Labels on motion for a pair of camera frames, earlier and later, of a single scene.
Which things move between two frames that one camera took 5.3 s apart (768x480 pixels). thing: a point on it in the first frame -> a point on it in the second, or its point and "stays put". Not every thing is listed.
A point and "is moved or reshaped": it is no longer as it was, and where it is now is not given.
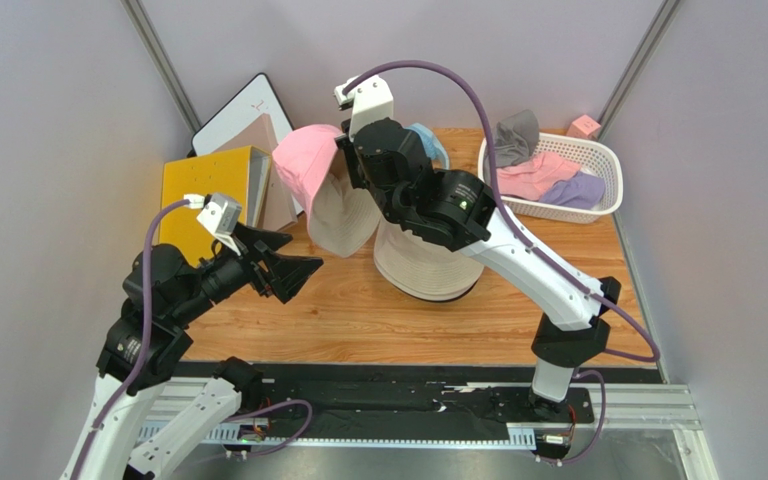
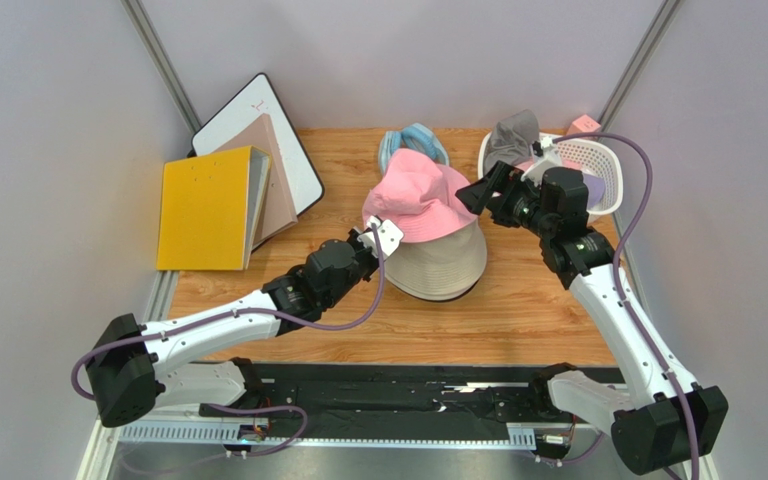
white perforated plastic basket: x=594 y=153 stays put
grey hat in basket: x=515 y=138 stays put
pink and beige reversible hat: x=421 y=266 stays put
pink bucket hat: x=340 y=219 is moved or reshaped
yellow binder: x=241 y=173 stays put
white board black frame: x=259 y=98 stays put
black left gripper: x=285 y=274 -> x=355 y=242
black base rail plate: x=398 y=400 stays put
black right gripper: x=349 y=163 -> x=497 y=199
